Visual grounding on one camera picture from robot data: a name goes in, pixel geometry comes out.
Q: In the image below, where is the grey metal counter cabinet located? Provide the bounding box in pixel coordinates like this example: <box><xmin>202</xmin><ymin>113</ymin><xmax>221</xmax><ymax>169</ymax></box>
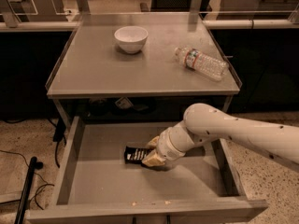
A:
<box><xmin>47</xmin><ymin>12</ymin><xmax>241</xmax><ymax>126</ymax></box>

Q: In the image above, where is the grey open top drawer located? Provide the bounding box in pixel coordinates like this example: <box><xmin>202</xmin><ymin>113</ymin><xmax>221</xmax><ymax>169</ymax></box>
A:
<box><xmin>27</xmin><ymin>118</ymin><xmax>267</xmax><ymax>224</ymax></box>

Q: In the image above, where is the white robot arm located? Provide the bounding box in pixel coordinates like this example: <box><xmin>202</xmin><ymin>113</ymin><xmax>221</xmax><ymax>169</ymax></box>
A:
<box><xmin>142</xmin><ymin>104</ymin><xmax>299</xmax><ymax>171</ymax></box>

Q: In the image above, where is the white ceramic bowl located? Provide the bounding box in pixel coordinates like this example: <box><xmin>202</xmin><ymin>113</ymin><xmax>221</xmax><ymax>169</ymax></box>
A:
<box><xmin>114</xmin><ymin>26</ymin><xmax>149</xmax><ymax>54</ymax></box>

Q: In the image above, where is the white horizontal rail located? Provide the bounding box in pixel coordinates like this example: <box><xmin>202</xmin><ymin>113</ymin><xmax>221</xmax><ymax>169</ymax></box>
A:
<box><xmin>0</xmin><ymin>19</ymin><xmax>299</xmax><ymax>33</ymax></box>

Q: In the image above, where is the black floor cable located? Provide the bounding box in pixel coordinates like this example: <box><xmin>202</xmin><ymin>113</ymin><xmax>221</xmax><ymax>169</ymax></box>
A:
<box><xmin>0</xmin><ymin>148</ymin><xmax>56</xmax><ymax>205</ymax></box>

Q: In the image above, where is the black pole on floor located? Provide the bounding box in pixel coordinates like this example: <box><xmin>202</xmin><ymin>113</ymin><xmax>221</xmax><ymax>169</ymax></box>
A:
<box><xmin>14</xmin><ymin>157</ymin><xmax>43</xmax><ymax>224</ymax></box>

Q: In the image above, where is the black rxbar chocolate bar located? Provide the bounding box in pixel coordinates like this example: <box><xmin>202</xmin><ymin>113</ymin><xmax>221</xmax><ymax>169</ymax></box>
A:
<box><xmin>124</xmin><ymin>147</ymin><xmax>150</xmax><ymax>164</ymax></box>

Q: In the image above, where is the clear plastic water bottle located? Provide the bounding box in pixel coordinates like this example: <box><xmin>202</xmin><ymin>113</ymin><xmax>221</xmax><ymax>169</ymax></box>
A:
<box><xmin>175</xmin><ymin>47</ymin><xmax>228</xmax><ymax>82</ymax></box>

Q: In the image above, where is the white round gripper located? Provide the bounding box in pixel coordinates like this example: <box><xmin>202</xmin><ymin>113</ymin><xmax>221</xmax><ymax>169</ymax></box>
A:
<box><xmin>142</xmin><ymin>127</ymin><xmax>186</xmax><ymax>167</ymax></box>

